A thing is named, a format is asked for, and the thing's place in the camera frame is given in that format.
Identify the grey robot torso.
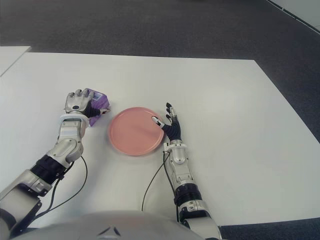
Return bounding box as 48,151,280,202
11,211,201,240

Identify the purple tissue paper pack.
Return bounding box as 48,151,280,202
84,87,112,128

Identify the white side table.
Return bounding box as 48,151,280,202
0,46,31,77

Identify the pink round plate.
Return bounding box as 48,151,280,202
108,106,165,157

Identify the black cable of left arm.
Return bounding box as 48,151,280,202
32,154,88,218

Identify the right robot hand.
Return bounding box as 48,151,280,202
151,102,182,143

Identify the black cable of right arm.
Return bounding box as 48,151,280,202
141,149,181,223

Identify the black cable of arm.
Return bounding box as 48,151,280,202
32,154,88,218
141,149,181,223

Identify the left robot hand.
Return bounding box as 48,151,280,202
64,88,112,118

